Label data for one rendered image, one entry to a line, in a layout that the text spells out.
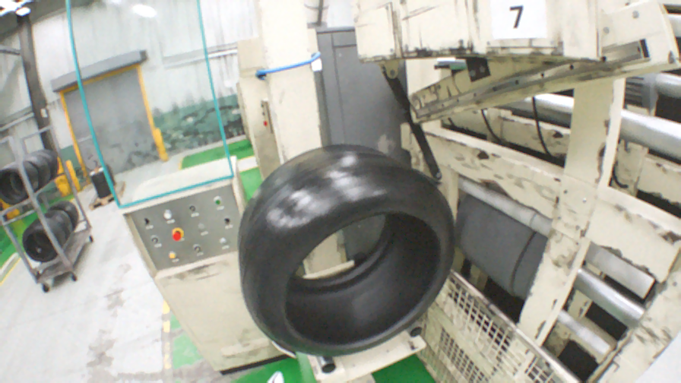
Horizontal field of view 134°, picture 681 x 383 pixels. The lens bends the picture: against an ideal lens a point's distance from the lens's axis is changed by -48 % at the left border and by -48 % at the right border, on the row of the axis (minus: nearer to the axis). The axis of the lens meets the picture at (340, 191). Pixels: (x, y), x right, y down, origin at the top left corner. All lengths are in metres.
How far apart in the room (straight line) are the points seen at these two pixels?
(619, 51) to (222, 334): 1.82
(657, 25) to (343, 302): 1.02
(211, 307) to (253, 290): 0.97
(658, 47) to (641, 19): 0.04
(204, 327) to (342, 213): 1.29
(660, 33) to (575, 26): 0.14
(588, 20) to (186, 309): 1.70
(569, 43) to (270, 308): 0.65
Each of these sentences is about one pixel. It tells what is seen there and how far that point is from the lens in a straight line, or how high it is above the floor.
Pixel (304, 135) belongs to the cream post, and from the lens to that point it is 0.82.
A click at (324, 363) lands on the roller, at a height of 0.92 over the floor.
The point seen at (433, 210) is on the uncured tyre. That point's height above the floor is 1.32.
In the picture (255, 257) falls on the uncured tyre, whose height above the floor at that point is 1.32.
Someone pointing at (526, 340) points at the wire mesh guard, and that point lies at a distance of 0.82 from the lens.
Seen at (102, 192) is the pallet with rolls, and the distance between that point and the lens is 6.89.
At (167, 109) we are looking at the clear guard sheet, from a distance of 1.17.
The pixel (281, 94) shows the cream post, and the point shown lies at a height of 1.58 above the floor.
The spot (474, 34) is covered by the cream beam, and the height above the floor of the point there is 1.67.
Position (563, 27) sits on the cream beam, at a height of 1.67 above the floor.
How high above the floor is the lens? 1.63
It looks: 25 degrees down
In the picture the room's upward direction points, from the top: 8 degrees counter-clockwise
